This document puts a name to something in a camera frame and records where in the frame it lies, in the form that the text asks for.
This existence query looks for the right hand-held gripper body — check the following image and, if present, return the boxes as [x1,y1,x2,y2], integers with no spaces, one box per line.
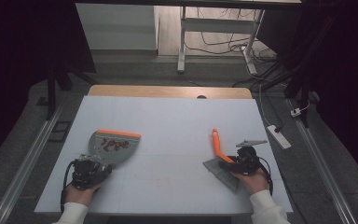
[233,139,269,175]

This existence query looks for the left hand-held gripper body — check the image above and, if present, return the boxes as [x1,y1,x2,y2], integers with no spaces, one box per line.
[71,153,106,191]

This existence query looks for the grey brush with orange handle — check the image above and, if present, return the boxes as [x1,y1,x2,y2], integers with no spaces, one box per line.
[202,128,241,192]

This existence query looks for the grey dustpan with orange edge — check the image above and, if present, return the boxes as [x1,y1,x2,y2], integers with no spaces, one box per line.
[88,129,142,166]

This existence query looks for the pile of red crumbs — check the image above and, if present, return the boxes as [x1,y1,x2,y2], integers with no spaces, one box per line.
[100,137,131,153]

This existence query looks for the person's left hand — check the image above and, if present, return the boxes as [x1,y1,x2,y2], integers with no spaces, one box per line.
[64,181,104,207]

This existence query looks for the person's right hand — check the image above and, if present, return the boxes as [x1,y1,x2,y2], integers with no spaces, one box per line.
[230,167,270,197]

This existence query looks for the white power strip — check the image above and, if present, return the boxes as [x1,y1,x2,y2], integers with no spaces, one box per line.
[266,124,293,150]

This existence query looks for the white table sheet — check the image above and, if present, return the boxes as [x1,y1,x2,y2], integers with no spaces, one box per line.
[34,95,294,217]

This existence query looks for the black metal stand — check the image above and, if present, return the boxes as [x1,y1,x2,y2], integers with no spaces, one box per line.
[251,12,343,129]
[44,60,98,121]

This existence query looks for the dark curtain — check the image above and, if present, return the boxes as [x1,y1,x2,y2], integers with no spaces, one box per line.
[0,0,97,171]
[255,0,358,181]

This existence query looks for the white cabinet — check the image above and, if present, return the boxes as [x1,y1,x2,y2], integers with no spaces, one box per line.
[76,3,160,51]

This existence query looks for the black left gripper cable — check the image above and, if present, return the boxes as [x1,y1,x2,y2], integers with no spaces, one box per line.
[60,159,77,214]

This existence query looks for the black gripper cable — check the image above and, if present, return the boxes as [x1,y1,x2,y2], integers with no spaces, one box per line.
[60,159,77,214]
[258,156,274,196]

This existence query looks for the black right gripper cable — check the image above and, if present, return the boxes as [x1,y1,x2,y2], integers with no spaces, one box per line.
[258,156,274,196]

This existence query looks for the black floor frame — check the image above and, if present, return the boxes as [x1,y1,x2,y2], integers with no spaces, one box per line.
[48,120,73,144]

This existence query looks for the black power strip cable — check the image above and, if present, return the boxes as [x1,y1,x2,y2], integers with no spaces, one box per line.
[232,62,286,133]

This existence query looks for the metal floor rail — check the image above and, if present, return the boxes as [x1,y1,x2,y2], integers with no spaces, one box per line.
[0,105,65,224]
[286,98,358,224]

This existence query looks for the tangle of black floor cables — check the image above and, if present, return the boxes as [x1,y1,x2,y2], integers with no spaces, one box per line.
[184,7,278,64]

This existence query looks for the white desk frame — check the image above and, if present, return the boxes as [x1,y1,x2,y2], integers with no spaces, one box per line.
[176,6,266,76]

